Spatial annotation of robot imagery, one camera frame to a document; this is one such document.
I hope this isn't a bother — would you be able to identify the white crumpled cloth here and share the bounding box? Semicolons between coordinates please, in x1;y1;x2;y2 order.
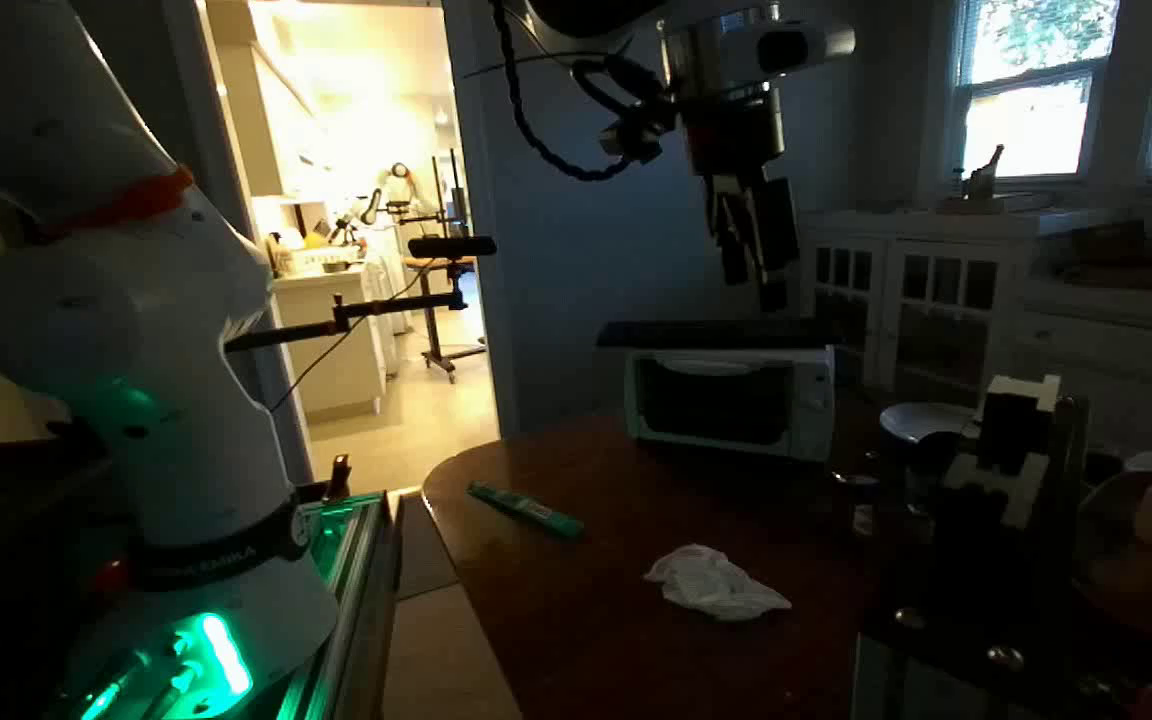
642;538;797;627

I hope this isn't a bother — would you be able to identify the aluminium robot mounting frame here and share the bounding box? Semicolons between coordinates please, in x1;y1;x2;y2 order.
47;482;404;720

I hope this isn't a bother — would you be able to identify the white kitchen counter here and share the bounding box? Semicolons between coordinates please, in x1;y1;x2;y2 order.
270;261;397;423

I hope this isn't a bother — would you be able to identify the white framed window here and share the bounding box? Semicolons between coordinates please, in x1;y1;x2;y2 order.
943;0;1152;189

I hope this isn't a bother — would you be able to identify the black flat tray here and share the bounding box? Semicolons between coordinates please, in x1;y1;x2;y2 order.
595;315;849;355

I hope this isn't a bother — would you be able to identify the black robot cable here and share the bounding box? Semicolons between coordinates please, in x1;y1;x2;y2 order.
485;0;679;189

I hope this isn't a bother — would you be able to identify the white plate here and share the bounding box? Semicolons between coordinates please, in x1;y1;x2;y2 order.
877;397;988;449

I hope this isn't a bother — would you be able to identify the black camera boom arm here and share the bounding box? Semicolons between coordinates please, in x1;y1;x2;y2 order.
219;230;501;360

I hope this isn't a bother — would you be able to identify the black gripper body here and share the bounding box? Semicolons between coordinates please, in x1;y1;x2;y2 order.
679;42;797;191

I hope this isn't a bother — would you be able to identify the black rolling stand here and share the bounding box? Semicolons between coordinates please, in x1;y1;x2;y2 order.
402;257;492;384

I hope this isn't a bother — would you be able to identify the white cabinet with glass doors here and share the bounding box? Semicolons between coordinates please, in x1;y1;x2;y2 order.
800;201;1152;457

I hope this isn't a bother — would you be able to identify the green marker pen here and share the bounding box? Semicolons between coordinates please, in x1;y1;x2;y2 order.
463;478;593;542

